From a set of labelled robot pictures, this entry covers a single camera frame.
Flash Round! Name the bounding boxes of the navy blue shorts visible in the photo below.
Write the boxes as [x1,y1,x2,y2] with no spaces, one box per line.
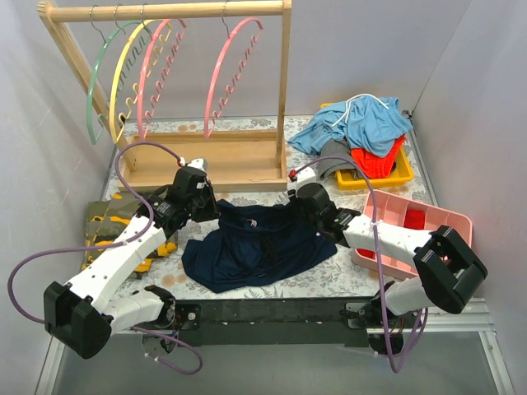
[181,200,338,294]

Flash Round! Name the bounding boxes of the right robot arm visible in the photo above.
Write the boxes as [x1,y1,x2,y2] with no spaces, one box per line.
[287,182,488,327]

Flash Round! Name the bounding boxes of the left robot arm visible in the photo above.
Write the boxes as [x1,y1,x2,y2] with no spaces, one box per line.
[44,158,218,359]

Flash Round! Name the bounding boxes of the camouflage shorts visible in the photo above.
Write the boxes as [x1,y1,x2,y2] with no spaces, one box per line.
[85,193,178,280]

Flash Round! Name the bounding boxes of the light blue shorts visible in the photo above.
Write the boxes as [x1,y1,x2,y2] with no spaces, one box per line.
[288,94,413,157]

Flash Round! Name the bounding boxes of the pink hanger right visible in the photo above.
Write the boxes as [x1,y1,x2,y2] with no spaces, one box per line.
[203,16,264,139]

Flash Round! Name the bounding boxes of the pink hanger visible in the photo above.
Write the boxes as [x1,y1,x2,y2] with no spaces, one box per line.
[136,18,187,140]
[203,16,264,139]

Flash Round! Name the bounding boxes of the green hanger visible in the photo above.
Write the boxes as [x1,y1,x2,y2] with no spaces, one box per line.
[86,20,153,145]

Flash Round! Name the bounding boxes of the yellow hanger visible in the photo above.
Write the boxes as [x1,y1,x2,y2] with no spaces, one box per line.
[109,19,172,143]

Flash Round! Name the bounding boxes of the pink hanger left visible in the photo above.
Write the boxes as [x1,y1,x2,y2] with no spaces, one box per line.
[136,18,187,140]

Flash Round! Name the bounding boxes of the grey garment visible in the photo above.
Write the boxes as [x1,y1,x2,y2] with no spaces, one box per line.
[318,140,355,179]

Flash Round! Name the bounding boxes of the wooden clothes rack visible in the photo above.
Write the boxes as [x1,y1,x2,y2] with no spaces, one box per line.
[37,1,292,192]

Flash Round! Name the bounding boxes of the red knitted garment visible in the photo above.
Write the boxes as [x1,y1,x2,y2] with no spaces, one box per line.
[351,135,406,179]

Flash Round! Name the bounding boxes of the pink divided organizer tray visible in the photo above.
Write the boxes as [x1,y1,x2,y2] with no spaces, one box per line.
[352,189,473,280]

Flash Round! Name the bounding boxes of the floral table mat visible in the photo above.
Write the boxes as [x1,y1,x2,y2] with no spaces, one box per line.
[80,116,436,300]

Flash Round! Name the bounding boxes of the yellow plastic tray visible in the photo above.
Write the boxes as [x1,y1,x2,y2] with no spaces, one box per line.
[319,102,414,192]

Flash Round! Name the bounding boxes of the red cloth in organizer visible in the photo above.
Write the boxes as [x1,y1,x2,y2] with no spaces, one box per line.
[403,209,426,230]

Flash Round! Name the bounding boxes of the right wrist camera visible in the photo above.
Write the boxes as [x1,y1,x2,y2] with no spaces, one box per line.
[288,167,317,190]

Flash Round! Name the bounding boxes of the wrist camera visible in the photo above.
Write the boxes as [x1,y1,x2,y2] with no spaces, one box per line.
[288,167,317,190]
[180,157,208,172]

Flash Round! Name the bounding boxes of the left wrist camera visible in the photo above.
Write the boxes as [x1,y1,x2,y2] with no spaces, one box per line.
[180,157,208,172]

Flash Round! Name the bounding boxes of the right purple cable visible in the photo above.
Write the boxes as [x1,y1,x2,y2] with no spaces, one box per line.
[294,157,429,374]

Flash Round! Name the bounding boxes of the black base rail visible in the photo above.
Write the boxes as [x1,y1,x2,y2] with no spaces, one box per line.
[139,296,429,357]

